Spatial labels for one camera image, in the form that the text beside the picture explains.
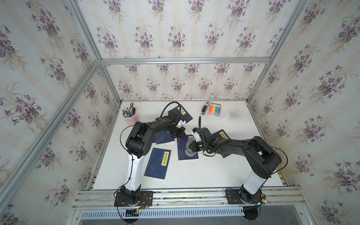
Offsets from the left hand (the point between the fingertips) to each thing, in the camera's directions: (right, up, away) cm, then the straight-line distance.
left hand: (186, 138), depth 98 cm
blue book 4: (-16, +2, -1) cm, 17 cm away
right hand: (+4, -5, -6) cm, 8 cm away
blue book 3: (-3, -2, -5) cm, 6 cm away
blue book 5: (-18, -13, -11) cm, 25 cm away
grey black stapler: (+16, +22, +12) cm, 30 cm away
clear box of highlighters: (+24, +21, +17) cm, 37 cm away
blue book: (-2, +17, +11) cm, 20 cm away
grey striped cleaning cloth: (+1, -6, -12) cm, 13 cm away
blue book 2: (+25, +3, +1) cm, 26 cm away
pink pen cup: (-39, +16, 0) cm, 43 cm away
